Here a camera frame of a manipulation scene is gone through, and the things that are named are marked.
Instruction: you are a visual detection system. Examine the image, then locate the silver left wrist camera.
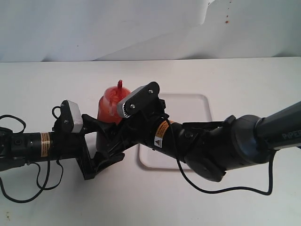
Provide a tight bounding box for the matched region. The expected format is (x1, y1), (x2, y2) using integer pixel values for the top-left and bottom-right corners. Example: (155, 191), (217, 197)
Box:
(60, 100), (83, 133)

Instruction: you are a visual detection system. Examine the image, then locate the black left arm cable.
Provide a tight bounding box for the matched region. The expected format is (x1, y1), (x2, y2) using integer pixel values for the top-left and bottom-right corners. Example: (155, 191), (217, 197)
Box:
(0, 105), (64, 203)

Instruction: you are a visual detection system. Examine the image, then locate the red sauce squeeze bottle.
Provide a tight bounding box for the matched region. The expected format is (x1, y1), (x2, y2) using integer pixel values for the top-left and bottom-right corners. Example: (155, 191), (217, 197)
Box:
(95, 79), (132, 153)

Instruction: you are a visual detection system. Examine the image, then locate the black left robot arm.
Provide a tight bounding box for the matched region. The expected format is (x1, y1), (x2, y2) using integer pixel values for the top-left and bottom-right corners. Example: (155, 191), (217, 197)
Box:
(0, 114), (125, 180)

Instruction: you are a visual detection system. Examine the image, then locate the white rectangular plastic tray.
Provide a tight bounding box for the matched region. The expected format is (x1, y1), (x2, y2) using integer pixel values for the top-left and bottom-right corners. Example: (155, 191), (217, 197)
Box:
(137, 93), (212, 172)

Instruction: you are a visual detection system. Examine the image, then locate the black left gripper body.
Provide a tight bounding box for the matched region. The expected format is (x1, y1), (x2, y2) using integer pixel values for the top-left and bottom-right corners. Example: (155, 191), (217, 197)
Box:
(52, 116), (96, 180)

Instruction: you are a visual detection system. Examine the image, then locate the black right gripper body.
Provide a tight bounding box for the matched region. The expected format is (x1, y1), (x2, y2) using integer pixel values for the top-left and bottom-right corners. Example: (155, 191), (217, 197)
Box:
(110, 98), (166, 153)

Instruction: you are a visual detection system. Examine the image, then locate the white backdrop sheet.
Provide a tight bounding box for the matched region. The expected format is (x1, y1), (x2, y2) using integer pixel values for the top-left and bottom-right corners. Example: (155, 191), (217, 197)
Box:
(0, 0), (301, 62)

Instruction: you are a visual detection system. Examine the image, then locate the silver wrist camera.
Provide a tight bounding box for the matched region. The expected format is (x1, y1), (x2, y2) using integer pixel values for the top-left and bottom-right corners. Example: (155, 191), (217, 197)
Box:
(117, 81), (160, 118)
(60, 100), (83, 133)

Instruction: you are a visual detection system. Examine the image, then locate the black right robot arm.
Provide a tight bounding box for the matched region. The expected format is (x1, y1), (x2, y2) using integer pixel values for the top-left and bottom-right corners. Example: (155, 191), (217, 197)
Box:
(116, 98), (301, 182)

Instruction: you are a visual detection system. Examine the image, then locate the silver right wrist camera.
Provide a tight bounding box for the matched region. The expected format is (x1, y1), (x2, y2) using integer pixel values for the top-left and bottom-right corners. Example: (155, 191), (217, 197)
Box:
(117, 81), (160, 118)

